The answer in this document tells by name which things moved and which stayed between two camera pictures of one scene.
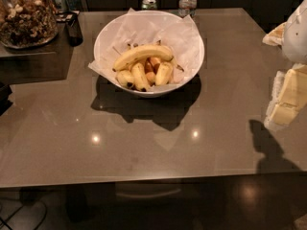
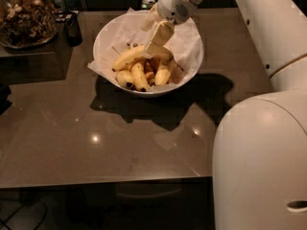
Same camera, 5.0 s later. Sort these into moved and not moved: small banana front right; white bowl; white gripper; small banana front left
Moved: white gripper
Not moved: white bowl; small banana front left; small banana front right
